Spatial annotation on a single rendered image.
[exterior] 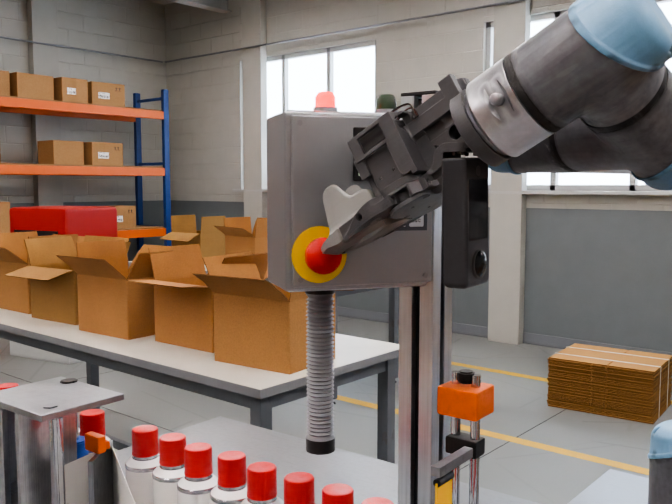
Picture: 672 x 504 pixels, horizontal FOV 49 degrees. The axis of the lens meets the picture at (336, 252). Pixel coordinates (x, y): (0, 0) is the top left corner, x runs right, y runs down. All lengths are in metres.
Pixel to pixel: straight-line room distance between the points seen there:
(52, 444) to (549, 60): 0.68
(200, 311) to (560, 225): 4.28
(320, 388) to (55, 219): 5.33
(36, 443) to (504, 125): 0.65
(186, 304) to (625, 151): 2.34
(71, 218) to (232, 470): 5.29
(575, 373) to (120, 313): 2.89
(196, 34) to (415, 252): 8.90
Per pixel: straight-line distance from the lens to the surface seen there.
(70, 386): 1.01
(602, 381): 4.83
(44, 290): 3.63
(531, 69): 0.60
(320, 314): 0.88
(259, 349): 2.51
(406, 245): 0.81
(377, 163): 0.67
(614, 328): 6.46
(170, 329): 2.95
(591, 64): 0.59
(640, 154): 0.66
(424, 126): 0.66
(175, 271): 3.07
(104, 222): 6.33
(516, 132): 0.61
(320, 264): 0.75
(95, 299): 3.23
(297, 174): 0.76
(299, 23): 8.38
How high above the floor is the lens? 1.40
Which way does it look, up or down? 5 degrees down
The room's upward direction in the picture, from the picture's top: straight up
